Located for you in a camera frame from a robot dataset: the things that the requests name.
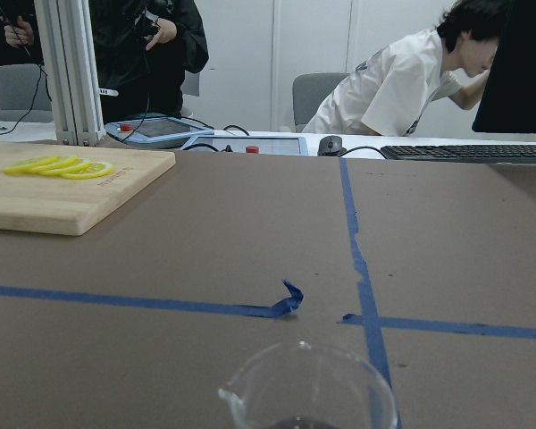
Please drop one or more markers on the black computer mouse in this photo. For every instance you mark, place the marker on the black computer mouse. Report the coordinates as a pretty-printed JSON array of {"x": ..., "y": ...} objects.
[{"x": 331, "y": 146}]

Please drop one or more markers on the grey chair left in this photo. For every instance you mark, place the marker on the grey chair left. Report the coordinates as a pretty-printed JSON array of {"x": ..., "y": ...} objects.
[{"x": 23, "y": 95}]

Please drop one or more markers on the bamboo cutting board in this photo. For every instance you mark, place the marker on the bamboo cutting board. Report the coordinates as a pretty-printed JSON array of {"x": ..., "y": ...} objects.
[{"x": 30, "y": 202}]

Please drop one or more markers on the grey chair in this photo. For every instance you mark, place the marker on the grey chair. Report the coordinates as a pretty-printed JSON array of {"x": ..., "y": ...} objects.
[
  {"x": 23, "y": 95},
  {"x": 308, "y": 92}
]

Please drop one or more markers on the person in black jacket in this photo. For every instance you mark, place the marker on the person in black jacket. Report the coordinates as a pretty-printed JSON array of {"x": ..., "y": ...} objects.
[{"x": 143, "y": 50}]

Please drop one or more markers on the blue teach pendant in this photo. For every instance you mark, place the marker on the blue teach pendant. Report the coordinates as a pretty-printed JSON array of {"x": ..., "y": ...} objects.
[
  {"x": 156, "y": 133},
  {"x": 264, "y": 145}
]

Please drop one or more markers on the aluminium frame post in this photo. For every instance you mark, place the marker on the aluminium frame post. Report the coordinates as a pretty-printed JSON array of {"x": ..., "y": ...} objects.
[{"x": 69, "y": 55}]

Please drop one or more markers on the black monitor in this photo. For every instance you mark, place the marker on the black monitor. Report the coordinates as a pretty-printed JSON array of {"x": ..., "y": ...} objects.
[{"x": 508, "y": 103}]

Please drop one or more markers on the person in white shirt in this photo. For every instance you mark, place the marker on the person in white shirt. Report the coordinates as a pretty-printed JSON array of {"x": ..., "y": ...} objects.
[{"x": 387, "y": 94}]

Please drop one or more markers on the clear glass beaker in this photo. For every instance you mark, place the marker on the clear glass beaker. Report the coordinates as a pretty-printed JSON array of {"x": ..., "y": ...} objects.
[{"x": 307, "y": 385}]

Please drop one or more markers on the grey chair right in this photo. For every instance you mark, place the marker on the grey chair right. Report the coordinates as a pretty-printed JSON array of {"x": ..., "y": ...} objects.
[{"x": 308, "y": 92}]

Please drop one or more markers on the black keyboard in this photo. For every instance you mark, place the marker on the black keyboard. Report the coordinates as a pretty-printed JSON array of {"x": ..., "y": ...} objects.
[{"x": 473, "y": 154}]

